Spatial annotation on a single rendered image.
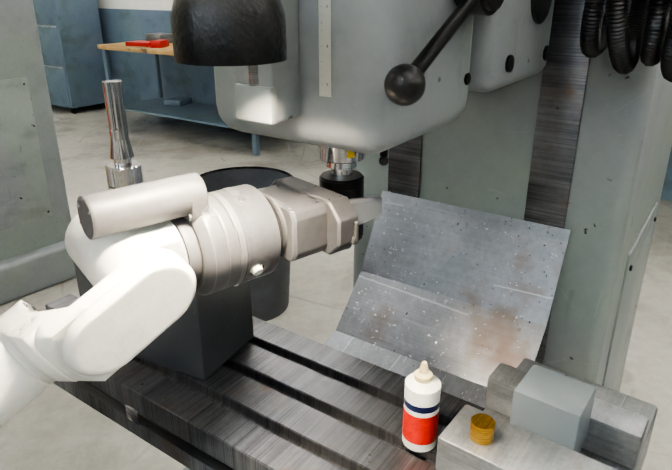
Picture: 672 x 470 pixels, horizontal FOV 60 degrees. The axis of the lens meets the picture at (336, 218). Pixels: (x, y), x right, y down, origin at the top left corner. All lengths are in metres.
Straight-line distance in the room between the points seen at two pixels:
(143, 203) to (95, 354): 0.12
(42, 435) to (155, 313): 1.93
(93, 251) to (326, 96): 0.22
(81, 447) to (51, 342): 1.83
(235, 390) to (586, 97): 0.61
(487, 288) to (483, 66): 0.42
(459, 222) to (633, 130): 0.29
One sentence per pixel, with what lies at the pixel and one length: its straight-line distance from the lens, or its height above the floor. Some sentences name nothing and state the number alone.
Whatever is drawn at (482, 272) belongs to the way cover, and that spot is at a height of 1.03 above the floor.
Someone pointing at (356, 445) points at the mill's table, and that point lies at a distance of 0.73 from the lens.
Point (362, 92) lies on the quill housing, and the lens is 0.47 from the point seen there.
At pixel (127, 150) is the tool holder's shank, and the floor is 1.24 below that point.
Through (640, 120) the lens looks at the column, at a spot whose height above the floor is 1.28.
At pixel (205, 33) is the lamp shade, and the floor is 1.42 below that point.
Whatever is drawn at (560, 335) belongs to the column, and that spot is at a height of 0.93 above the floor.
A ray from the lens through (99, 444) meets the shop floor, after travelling 2.28.
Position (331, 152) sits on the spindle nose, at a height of 1.29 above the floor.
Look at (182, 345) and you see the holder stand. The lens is 0.83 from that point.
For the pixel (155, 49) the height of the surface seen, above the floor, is 0.88.
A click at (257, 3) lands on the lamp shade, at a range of 0.37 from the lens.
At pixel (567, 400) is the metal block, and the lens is 0.59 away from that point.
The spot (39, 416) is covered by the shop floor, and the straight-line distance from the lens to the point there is 2.48.
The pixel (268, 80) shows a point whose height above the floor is 1.38.
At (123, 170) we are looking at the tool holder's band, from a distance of 0.84.
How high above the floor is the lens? 1.44
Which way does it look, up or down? 21 degrees down
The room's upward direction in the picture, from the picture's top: straight up
